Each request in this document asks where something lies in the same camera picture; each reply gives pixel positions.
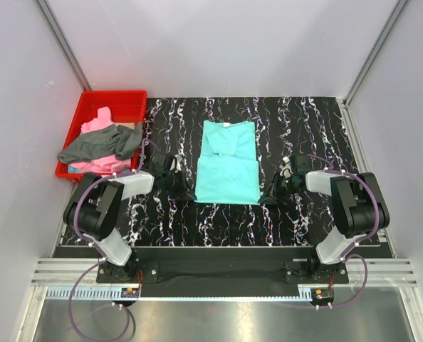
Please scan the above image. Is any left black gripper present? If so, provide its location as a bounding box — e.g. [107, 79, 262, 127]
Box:
[163, 168, 197, 202]

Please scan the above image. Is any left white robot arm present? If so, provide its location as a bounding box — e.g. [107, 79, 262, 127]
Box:
[63, 171, 196, 282]

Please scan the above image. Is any right aluminium corner post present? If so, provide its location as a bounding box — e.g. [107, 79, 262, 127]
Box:
[343, 0, 411, 108]

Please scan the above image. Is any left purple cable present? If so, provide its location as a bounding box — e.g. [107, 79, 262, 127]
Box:
[68, 138, 159, 339]

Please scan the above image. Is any aluminium corner post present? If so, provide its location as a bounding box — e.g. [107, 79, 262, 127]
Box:
[33, 0, 92, 91]
[343, 0, 411, 108]

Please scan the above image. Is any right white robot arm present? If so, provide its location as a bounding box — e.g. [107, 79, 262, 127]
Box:
[258, 170, 390, 283]

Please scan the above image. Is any left aluminium corner post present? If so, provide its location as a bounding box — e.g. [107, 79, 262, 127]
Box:
[33, 0, 92, 91]

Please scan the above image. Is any pink t shirt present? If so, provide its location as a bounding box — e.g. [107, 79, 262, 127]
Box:
[68, 107, 131, 174]

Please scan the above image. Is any white slotted cable duct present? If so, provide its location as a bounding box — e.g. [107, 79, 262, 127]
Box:
[46, 287, 335, 302]

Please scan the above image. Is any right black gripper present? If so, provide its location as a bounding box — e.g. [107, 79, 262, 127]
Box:
[258, 172, 301, 205]

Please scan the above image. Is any grey t shirt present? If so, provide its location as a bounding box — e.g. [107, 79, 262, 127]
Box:
[57, 123, 143, 165]

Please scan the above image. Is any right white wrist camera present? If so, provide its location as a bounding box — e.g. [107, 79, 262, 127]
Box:
[280, 154, 312, 178]

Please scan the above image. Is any teal t shirt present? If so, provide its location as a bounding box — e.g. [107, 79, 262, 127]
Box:
[195, 120, 261, 205]

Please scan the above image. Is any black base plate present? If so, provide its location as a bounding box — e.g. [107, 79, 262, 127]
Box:
[53, 245, 392, 299]

